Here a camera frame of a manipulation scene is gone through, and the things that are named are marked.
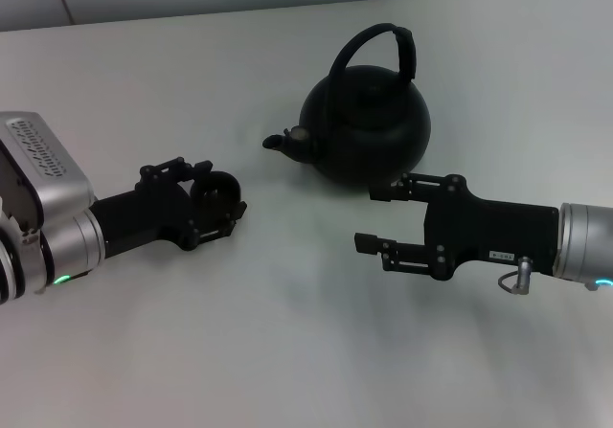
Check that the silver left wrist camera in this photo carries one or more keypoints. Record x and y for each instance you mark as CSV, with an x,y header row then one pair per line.
x,y
43,160

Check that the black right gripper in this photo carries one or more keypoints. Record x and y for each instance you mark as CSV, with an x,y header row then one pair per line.
x,y
488,232

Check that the black round teapot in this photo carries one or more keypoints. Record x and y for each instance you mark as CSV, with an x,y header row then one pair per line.
x,y
373,121

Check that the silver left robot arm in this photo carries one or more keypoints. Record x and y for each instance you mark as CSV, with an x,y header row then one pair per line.
x,y
67,246

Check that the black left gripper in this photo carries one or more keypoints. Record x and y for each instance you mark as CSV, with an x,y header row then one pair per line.
x,y
148,212

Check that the dark round teacup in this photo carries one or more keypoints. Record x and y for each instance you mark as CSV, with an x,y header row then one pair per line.
x,y
215,193

